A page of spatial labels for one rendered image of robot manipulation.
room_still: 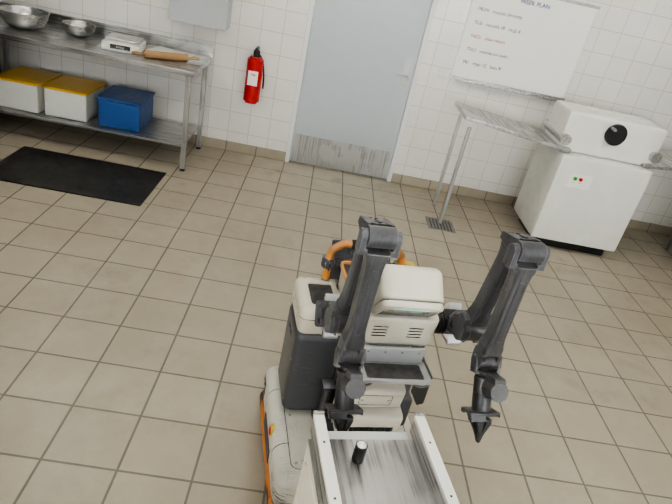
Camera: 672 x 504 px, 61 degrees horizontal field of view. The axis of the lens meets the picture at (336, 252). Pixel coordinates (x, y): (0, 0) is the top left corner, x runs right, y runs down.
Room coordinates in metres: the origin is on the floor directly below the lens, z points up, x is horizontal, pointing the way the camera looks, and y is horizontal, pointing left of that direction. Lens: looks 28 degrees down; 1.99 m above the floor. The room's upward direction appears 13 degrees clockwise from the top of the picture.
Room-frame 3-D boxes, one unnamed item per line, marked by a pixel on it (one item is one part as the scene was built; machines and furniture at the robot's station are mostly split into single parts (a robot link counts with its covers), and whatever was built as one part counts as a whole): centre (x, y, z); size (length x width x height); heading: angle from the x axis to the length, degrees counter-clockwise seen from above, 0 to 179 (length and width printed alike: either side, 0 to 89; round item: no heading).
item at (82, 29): (4.94, 2.57, 0.93); 0.27 x 0.27 x 0.10
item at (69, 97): (4.84, 2.56, 0.36); 0.46 x 0.38 x 0.26; 5
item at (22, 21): (4.79, 2.96, 0.95); 0.39 x 0.39 x 0.14
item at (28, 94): (4.81, 2.96, 0.36); 0.46 x 0.38 x 0.26; 3
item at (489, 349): (1.42, -0.51, 1.18); 0.11 x 0.06 x 0.43; 106
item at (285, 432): (1.80, -0.18, 0.16); 0.67 x 0.64 x 0.25; 16
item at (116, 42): (4.85, 2.13, 0.92); 0.32 x 0.30 x 0.09; 12
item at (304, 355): (1.89, -0.16, 0.59); 0.55 x 0.34 x 0.83; 106
